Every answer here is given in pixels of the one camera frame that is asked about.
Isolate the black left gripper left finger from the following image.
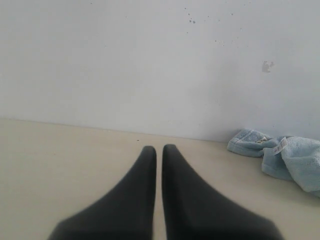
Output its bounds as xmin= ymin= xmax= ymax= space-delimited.
xmin=49 ymin=146 xmax=157 ymax=240

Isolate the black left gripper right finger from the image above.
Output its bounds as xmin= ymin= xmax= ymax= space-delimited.
xmin=161 ymin=144 xmax=283 ymax=240

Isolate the light blue terry towel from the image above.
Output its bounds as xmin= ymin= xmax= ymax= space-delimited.
xmin=227 ymin=129 xmax=320 ymax=197

